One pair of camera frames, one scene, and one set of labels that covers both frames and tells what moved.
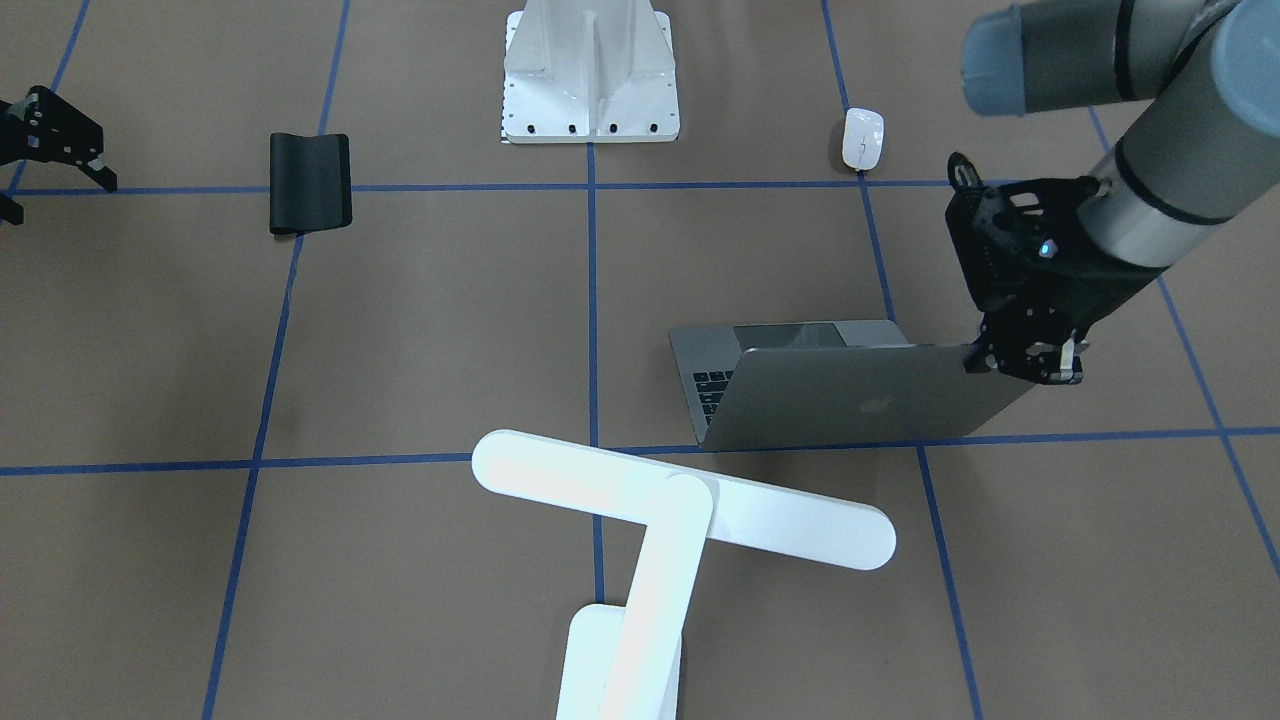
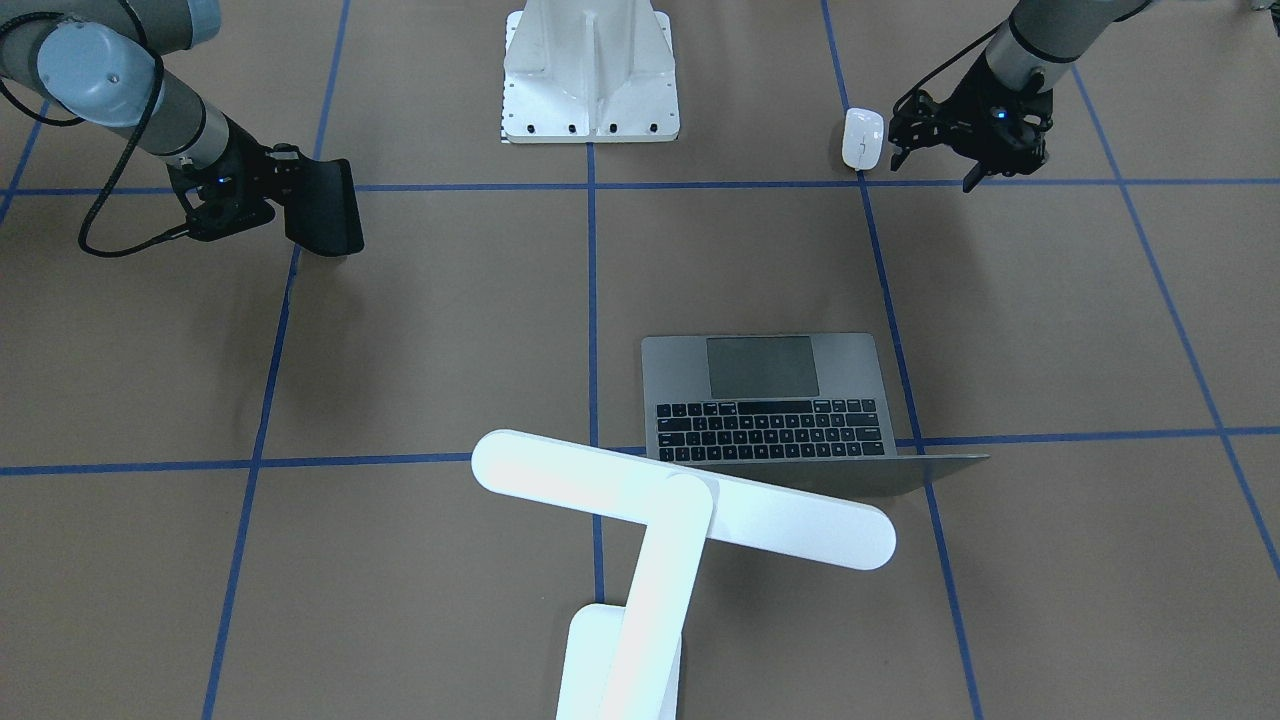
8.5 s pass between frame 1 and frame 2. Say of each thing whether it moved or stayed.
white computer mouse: stayed
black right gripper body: moved
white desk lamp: stayed
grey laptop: moved
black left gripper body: moved
